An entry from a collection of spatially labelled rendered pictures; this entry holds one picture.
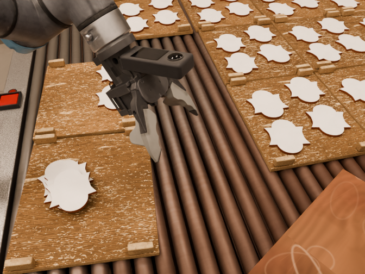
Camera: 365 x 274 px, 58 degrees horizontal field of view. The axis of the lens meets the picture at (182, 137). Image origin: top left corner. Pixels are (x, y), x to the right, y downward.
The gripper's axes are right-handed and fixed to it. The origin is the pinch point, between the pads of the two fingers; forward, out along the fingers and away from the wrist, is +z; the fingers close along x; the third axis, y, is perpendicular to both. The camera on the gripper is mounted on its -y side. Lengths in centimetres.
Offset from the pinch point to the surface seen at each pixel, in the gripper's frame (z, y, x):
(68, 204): 6.3, 36.8, 10.0
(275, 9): 8, 26, -126
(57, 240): 10.9, 37.5, 17.2
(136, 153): 9.8, 35.8, -14.8
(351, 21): 29, -1, -133
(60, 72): -21, 75, -35
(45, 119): -11, 64, -13
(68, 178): 2.6, 41.1, 3.8
